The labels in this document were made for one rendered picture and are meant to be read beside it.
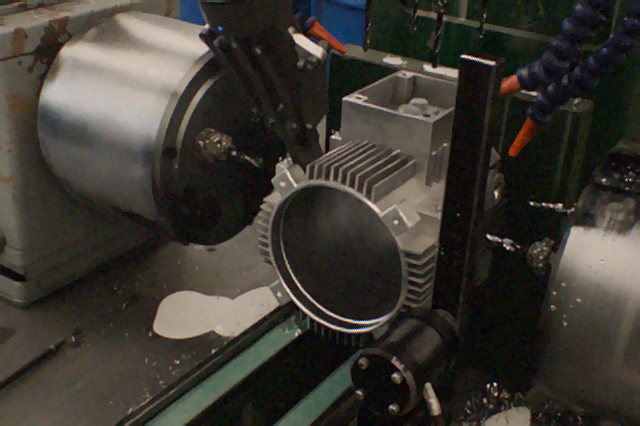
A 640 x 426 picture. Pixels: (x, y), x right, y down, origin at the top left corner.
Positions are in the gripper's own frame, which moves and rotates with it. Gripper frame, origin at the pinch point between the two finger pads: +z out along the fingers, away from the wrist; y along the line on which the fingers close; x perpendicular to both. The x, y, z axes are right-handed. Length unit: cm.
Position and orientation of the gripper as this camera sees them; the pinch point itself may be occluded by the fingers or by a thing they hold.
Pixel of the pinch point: (301, 141)
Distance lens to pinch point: 86.3
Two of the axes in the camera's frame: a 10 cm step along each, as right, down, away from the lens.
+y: -8.3, -2.9, 4.8
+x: -5.1, 7.5, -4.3
